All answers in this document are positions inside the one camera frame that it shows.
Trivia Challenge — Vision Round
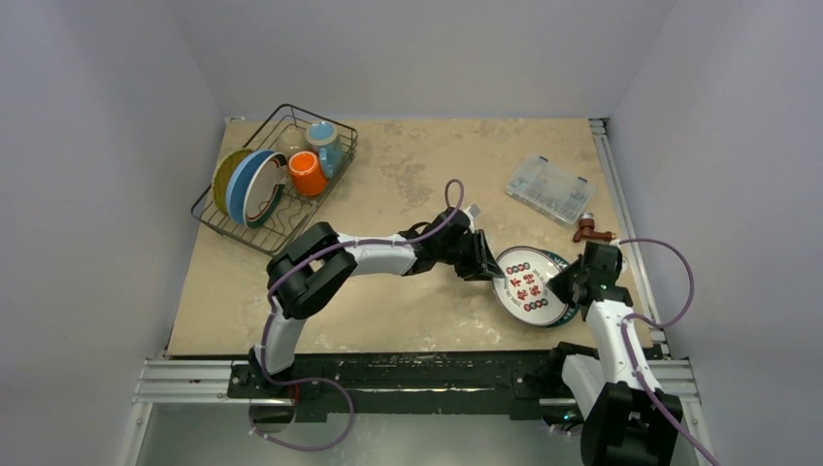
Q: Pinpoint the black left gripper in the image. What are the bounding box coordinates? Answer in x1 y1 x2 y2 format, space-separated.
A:
437 230 503 282

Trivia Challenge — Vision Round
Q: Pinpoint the white plate with red characters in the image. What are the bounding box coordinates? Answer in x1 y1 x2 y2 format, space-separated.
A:
492 246 575 327

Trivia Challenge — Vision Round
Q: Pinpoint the red translucent cup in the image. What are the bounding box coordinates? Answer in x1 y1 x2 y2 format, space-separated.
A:
288 150 328 197

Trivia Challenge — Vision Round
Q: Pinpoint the blue butterfly mug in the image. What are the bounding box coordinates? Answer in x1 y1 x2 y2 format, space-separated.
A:
305 121 345 180

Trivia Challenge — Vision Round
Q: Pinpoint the striped rim white plate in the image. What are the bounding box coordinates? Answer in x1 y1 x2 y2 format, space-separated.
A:
244 151 287 229

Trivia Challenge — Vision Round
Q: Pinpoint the blue plate with bamboo pattern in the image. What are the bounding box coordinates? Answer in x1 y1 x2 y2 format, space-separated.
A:
226 150 275 224

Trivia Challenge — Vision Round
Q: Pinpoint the round woven bamboo mat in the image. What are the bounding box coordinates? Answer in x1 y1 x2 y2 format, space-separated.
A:
211 148 252 216

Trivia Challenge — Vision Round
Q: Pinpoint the green rim lettered plate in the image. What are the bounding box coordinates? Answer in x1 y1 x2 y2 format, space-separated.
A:
543 250 578 327

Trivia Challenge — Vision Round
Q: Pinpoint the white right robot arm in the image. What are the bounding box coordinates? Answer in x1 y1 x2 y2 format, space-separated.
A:
544 242 682 465

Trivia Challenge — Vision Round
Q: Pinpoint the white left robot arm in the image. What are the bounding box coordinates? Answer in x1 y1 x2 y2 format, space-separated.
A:
251 206 504 397

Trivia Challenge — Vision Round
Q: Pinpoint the brown pipe fitting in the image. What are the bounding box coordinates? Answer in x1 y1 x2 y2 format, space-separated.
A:
572 217 616 243

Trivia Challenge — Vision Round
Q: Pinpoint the clear plastic screw box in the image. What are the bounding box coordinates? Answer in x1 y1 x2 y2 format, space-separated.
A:
505 156 596 224

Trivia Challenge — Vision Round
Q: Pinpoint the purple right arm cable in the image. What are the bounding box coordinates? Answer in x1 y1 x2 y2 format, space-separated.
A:
549 238 721 466

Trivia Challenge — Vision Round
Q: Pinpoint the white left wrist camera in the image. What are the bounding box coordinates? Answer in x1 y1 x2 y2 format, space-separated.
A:
462 204 480 222

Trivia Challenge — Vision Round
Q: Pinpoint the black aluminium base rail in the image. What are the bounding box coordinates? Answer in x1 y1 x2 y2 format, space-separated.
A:
131 349 699 426

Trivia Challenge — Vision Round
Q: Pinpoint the black wire dish rack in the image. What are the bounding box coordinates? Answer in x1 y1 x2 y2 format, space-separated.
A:
189 104 359 254

